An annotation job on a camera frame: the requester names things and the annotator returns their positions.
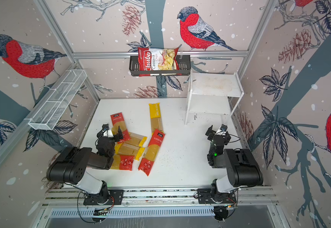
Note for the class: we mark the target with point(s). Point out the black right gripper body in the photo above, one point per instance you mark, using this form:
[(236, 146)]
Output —
[(217, 135)]

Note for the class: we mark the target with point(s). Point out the red spaghetti bag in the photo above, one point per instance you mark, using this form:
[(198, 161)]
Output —
[(151, 152), (118, 120), (122, 162)]

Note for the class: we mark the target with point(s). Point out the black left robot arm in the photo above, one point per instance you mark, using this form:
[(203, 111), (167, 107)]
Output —
[(70, 168)]

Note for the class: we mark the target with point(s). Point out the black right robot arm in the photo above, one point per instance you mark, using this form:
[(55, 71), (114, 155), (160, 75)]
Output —
[(242, 170)]

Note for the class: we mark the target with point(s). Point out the yellow pasta bag lower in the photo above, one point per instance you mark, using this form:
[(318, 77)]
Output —
[(129, 150)]

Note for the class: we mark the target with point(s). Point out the yellow pasta bag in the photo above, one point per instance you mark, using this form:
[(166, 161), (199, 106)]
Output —
[(136, 139), (155, 117), (129, 150)]

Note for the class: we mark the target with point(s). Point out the yellow pasta bag upper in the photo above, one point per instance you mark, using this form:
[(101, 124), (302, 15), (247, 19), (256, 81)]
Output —
[(136, 139)]

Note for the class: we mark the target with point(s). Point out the yellow pasta bag far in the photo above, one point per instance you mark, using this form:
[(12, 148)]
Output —
[(155, 117)]

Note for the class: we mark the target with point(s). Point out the white two-tier shelf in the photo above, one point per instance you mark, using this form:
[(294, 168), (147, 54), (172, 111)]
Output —
[(211, 93)]

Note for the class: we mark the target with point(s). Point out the red cassava chips bag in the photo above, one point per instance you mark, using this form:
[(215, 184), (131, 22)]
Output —
[(156, 59)]

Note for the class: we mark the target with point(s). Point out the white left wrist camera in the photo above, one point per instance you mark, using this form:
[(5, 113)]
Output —
[(106, 131)]

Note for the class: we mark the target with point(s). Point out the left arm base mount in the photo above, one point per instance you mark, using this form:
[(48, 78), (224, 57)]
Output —
[(105, 197)]

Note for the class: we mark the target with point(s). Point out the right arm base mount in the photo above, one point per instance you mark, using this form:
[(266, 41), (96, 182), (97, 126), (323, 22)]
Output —
[(212, 196)]

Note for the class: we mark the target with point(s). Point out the white wire mesh basket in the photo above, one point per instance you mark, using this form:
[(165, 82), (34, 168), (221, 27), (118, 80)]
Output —
[(59, 98)]

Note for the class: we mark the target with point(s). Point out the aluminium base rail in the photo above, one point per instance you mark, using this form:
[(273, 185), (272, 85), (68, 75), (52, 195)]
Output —
[(163, 197)]

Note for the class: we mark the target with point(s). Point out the black wire wall basket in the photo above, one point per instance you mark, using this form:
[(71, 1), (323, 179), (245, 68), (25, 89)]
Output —
[(181, 66)]

